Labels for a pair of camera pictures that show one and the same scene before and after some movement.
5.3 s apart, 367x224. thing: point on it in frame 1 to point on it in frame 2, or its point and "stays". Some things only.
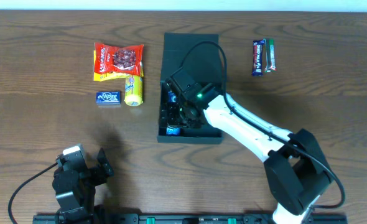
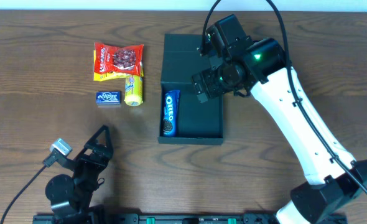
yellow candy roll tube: x=134 y=89 stays
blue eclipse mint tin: x=110 y=98 stays
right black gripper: x=173 y=112 to x=203 y=86
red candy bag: x=125 y=60 stays
